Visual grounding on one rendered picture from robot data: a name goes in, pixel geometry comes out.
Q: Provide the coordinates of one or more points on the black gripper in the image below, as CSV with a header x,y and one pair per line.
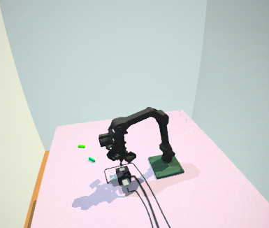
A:
x,y
125,155

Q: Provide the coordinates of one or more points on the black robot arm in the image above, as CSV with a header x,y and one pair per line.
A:
x,y
120,125

